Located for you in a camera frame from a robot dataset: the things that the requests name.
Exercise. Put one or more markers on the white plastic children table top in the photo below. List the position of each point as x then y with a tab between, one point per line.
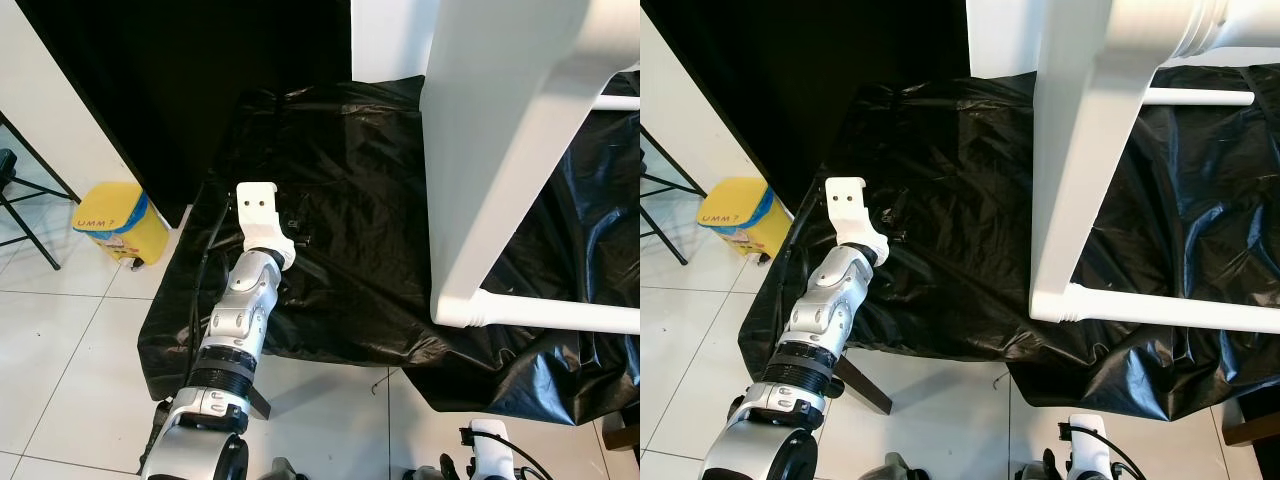
500	120
1090	120

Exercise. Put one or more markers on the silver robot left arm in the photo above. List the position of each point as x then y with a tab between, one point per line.
235	320
820	320

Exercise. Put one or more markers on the black plastic sheet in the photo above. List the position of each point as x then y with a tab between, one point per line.
350	200
950	200

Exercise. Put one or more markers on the yellow box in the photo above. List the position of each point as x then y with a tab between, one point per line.
750	220
125	225

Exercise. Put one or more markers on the grey robot left leg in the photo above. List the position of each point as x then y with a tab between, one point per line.
283	470
903	468

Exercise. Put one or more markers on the black door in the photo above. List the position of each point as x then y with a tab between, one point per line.
820	80
200	80

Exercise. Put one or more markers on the dark wooden table leg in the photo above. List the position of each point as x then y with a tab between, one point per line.
865	388
622	435
1250	428
260	402

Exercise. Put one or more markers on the black rubber floor mat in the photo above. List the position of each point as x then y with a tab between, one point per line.
1255	465

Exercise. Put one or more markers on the black folding metal stand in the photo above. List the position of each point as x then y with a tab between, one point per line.
30	190
665	190

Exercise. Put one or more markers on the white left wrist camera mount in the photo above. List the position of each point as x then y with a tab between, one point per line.
850	210
260	215

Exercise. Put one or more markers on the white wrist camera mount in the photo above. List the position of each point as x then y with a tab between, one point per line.
1088	440
490	445
850	210
260	215

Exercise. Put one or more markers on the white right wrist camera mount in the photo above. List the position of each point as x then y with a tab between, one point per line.
490	445
1088	440

